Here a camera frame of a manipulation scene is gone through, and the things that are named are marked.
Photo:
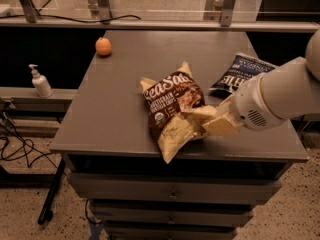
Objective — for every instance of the metal window frame rail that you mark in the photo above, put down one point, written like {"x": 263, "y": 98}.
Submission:
{"x": 248, "y": 15}

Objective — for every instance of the brown SeaSalt tortilla chip bag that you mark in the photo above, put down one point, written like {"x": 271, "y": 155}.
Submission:
{"x": 167, "y": 99}

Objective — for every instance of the orange fruit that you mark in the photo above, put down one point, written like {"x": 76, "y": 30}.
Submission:
{"x": 103, "y": 46}

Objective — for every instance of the top drawer with knob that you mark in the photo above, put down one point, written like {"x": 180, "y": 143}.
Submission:
{"x": 173, "y": 189}

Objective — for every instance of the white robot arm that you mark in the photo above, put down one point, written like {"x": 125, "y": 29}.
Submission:
{"x": 268, "y": 99}

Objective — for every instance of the middle drawer with knob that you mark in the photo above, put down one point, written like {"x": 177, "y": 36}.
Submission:
{"x": 176, "y": 213}

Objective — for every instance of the blue Kettle chip bag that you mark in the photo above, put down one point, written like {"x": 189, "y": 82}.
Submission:
{"x": 243, "y": 68}

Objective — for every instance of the black metal stand leg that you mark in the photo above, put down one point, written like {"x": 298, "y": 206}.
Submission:
{"x": 46, "y": 214}

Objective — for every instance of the bottom drawer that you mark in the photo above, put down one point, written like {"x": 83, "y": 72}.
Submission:
{"x": 158, "y": 231}

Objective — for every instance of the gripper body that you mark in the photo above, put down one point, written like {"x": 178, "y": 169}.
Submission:
{"x": 249, "y": 103}

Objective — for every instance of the drawer with knob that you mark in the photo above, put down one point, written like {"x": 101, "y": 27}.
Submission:
{"x": 173, "y": 189}
{"x": 176, "y": 213}

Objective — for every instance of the grey drawer cabinet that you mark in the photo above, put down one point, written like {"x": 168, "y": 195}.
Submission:
{"x": 105, "y": 130}

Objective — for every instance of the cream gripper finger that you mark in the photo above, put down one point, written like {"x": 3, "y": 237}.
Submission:
{"x": 222, "y": 125}
{"x": 200, "y": 114}

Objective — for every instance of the white pump soap bottle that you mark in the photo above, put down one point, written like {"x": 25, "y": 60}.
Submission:
{"x": 40, "y": 82}

